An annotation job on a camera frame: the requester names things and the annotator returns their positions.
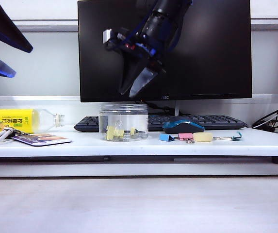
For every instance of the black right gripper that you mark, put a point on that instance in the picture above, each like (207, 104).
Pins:
(143, 51)

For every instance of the round transparent plastic jar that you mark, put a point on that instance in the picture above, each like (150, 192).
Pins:
(124, 114)

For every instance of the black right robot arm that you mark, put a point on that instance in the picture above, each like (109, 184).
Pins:
(163, 14)

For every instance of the plastic bottle yellow label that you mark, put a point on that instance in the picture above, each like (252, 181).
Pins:
(12, 119)

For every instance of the blue binder clip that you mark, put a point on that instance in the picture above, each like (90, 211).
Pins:
(164, 137)

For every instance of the black and blue mouse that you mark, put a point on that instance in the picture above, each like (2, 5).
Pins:
(184, 128)

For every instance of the white desk riser board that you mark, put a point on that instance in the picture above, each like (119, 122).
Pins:
(129, 148)

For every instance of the pink binder clip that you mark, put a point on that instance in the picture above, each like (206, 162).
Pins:
(183, 136)

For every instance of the black computer monitor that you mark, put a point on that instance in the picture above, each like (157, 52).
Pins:
(214, 60)

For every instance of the purple orange card tag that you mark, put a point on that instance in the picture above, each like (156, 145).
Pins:
(44, 139)

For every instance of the beige plastic jar lid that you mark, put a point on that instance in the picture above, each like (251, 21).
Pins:
(201, 137)

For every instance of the black computer keyboard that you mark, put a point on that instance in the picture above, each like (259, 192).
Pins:
(216, 122)

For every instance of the teal binder clip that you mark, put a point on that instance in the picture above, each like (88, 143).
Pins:
(237, 138)

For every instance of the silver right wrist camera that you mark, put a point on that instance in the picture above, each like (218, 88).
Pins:
(107, 36)

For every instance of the grey aluminium partition frame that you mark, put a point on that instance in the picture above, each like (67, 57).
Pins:
(267, 24)

